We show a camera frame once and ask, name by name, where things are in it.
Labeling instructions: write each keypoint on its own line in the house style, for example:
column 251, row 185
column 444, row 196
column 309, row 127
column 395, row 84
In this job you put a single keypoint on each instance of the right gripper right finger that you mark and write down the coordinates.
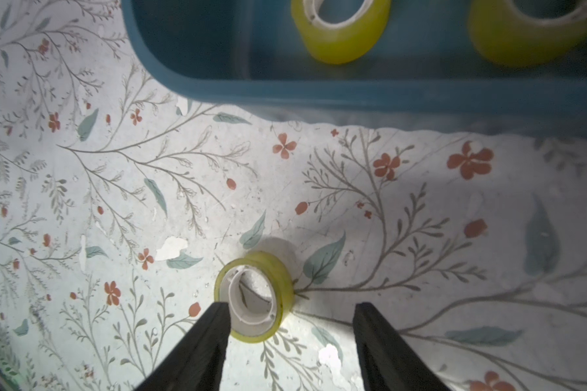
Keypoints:
column 387, row 362

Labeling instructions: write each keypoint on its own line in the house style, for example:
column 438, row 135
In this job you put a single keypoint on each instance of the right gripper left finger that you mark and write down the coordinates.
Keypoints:
column 196, row 363

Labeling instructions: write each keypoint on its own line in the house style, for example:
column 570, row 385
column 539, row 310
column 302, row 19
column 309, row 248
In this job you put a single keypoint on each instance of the teal plastic storage box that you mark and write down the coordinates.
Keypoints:
column 423, row 73

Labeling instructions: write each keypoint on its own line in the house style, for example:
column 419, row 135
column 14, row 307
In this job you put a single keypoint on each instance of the tape roll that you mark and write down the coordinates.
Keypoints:
column 343, row 42
column 506, row 36
column 259, row 291

